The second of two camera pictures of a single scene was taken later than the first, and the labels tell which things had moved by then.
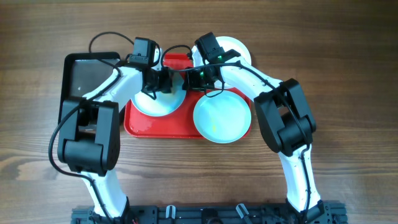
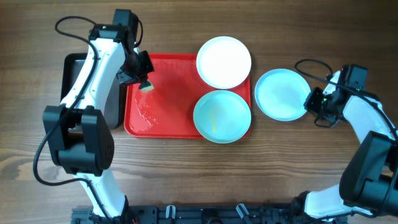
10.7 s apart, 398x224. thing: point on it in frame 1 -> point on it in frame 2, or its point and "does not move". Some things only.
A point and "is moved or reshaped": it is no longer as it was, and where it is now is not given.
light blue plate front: [223, 118] does not move
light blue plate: [165, 103] is moved or reshaped
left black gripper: [167, 86] -> [148, 68]
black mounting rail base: [324, 212] does not move
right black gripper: [191, 84] -> [314, 106]
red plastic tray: [178, 124] does not move
